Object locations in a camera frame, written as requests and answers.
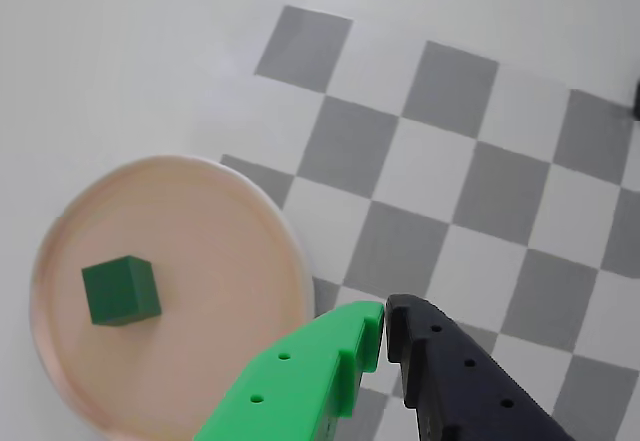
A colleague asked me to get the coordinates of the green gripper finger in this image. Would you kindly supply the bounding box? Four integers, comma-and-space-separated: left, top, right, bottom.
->
192, 300, 386, 441

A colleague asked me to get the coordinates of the beige round plate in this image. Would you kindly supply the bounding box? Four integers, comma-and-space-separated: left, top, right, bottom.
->
28, 154, 315, 441

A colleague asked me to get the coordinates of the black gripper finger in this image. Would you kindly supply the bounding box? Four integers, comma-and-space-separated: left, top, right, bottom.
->
383, 293, 579, 441

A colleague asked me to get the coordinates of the green dice cube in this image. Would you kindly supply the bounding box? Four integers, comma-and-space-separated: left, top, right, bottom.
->
81, 255, 162, 328

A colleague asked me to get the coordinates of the grey white checkerboard mat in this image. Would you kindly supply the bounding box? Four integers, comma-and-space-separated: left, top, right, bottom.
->
219, 4, 640, 441

